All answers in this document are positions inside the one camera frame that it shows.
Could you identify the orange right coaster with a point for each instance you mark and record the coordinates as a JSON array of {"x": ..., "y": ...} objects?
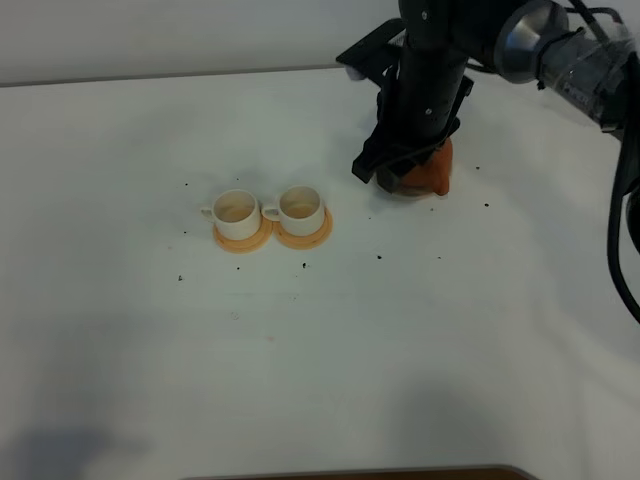
[{"x": 304, "y": 242}]

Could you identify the beige teapot coaster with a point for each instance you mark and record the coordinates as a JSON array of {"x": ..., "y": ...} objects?
[{"x": 404, "y": 194}]

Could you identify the orange left coaster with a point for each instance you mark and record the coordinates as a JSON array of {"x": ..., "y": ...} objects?
[{"x": 249, "y": 245}]

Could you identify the orange coaster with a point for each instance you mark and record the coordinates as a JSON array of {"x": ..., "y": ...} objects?
[
  {"x": 249, "y": 245},
  {"x": 304, "y": 242}
]

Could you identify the brown clay teapot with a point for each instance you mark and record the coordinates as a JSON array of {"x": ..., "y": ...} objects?
[{"x": 435, "y": 171}]

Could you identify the white left teacup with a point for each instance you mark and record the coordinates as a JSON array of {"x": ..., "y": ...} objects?
[{"x": 235, "y": 214}]

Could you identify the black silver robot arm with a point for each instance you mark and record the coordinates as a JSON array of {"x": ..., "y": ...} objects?
[{"x": 532, "y": 41}]

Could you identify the white right teacup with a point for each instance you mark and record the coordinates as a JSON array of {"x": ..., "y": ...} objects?
[{"x": 300, "y": 211}]

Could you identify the white teacup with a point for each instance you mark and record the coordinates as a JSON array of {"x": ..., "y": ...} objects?
[
  {"x": 300, "y": 211},
  {"x": 235, "y": 214}
]

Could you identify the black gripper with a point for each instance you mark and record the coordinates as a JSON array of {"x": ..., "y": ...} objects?
[{"x": 419, "y": 114}]

